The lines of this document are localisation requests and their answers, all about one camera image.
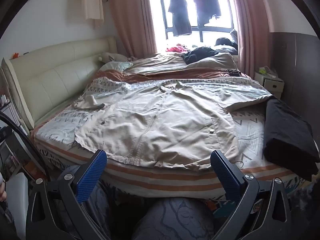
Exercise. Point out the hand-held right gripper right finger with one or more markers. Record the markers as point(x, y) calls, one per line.
point(225, 177)

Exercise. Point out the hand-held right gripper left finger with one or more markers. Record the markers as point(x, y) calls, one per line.
point(91, 177)

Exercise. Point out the beige jacket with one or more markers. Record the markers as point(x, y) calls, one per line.
point(160, 120)

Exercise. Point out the black folded clothes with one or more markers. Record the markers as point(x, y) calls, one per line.
point(287, 135)

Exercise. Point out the person's left hand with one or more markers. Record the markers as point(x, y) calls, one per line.
point(2, 192)

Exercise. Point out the patterned bed sheet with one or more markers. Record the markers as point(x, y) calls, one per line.
point(250, 135)

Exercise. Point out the person's patterned grey pants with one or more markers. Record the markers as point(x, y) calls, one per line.
point(175, 217)

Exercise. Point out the white bedside table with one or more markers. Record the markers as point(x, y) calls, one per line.
point(12, 150)

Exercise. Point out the cream leather headboard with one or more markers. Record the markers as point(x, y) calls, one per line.
point(57, 80)

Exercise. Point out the white nightstand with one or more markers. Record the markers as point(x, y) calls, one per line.
point(272, 85)

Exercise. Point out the green tissue box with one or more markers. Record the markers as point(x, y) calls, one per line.
point(263, 70)

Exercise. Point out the pale green pillow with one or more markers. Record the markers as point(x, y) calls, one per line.
point(117, 66)

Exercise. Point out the beige plush toy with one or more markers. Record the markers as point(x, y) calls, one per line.
point(110, 56)

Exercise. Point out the black crumpled garment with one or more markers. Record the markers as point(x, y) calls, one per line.
point(197, 53)

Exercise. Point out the beige and orange duvet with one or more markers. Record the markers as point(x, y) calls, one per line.
point(160, 62)

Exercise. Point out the dark cushion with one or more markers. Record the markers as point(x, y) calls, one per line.
point(225, 45)

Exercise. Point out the red cloth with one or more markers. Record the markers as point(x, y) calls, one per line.
point(177, 48)

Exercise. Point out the dark framed window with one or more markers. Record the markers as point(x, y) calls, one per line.
point(212, 29)

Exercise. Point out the pink curtain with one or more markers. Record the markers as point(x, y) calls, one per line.
point(132, 17)
point(252, 30)

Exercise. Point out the dark hanging garment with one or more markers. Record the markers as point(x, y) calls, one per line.
point(207, 7)

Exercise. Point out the beige hanging cloth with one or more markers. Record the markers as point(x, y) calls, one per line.
point(92, 2)

